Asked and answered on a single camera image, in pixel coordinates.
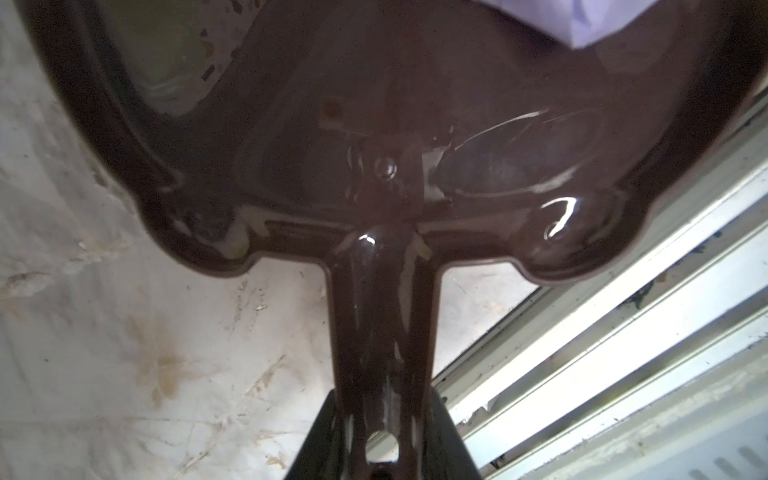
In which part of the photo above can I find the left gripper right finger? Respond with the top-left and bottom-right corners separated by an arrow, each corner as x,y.
424,388 -> 482,480

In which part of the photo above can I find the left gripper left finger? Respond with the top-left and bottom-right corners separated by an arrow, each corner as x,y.
284,390 -> 342,480

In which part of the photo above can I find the dark brown plastic dustpan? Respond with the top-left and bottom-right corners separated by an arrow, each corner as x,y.
16,1 -> 767,479

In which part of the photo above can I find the purple paper scrap centre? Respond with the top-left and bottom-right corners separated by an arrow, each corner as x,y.
480,0 -> 656,49

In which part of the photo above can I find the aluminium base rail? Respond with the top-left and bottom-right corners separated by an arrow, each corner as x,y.
435,94 -> 767,479

